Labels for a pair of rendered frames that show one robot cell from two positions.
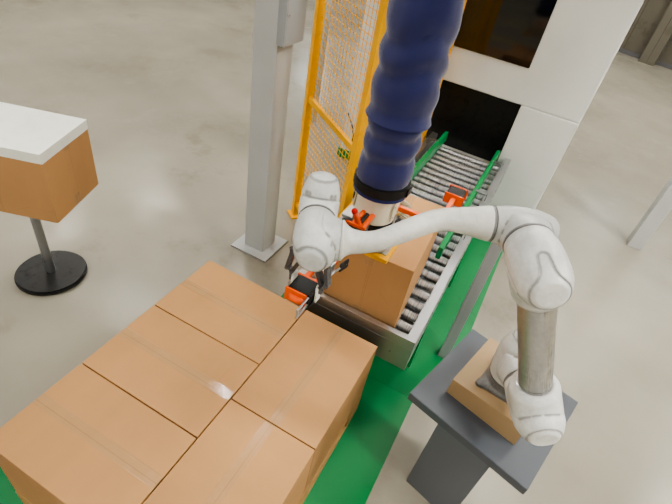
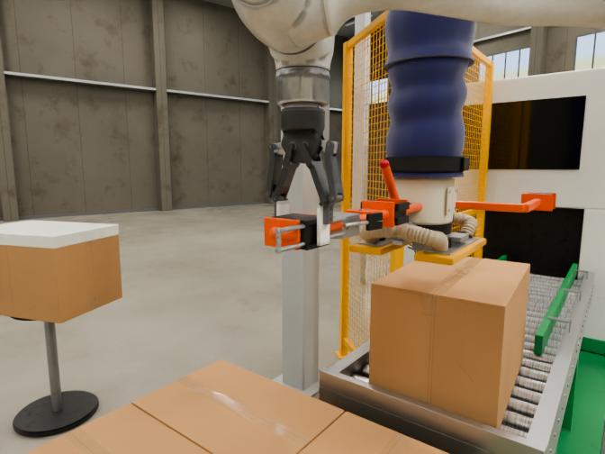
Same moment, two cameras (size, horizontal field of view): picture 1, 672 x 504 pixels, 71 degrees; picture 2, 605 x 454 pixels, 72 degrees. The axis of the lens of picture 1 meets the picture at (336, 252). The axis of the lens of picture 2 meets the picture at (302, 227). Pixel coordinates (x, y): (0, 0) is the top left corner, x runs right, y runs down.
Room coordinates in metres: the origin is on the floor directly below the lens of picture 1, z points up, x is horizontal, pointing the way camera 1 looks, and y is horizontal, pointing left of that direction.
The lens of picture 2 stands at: (0.36, -0.14, 1.33)
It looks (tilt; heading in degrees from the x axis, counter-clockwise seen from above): 8 degrees down; 17
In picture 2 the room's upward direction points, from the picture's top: straight up
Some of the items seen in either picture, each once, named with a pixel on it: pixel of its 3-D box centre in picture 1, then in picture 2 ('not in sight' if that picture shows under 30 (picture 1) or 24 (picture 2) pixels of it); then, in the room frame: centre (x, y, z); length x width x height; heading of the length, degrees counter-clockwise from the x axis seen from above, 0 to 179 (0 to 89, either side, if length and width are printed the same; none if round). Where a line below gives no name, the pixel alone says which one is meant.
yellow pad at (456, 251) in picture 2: (391, 233); (453, 243); (1.59, -0.21, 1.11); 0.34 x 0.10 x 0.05; 161
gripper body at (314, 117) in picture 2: not in sight; (302, 135); (1.06, 0.07, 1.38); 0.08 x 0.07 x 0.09; 70
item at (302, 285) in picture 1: (301, 289); (295, 230); (1.06, 0.08, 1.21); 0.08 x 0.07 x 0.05; 161
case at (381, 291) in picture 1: (384, 252); (455, 325); (1.91, -0.25, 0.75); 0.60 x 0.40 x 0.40; 163
